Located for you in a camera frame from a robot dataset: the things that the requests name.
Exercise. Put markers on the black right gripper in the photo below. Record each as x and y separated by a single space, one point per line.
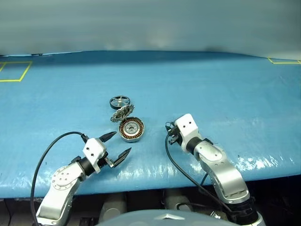
174 134

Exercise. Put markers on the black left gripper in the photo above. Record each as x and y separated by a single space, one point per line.
104 160

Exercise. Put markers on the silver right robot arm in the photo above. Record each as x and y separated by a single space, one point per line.
225 169

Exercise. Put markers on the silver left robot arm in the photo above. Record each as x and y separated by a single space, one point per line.
61 181

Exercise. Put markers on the round copper-wound motor housing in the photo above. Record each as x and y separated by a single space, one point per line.
128 129

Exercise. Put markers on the toothed metal motor lid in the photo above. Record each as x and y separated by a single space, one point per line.
122 113

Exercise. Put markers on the blue plastic table cover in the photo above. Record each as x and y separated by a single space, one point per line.
211 94

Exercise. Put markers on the grey rounded shape under table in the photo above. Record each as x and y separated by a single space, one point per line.
176 200
113 207

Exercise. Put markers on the grey robot torso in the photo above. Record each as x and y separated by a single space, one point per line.
141 219

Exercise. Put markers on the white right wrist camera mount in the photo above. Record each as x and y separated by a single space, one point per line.
187 128

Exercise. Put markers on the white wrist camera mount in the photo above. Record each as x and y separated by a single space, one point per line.
187 128
92 148

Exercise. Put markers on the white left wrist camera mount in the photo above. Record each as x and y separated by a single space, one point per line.
92 148

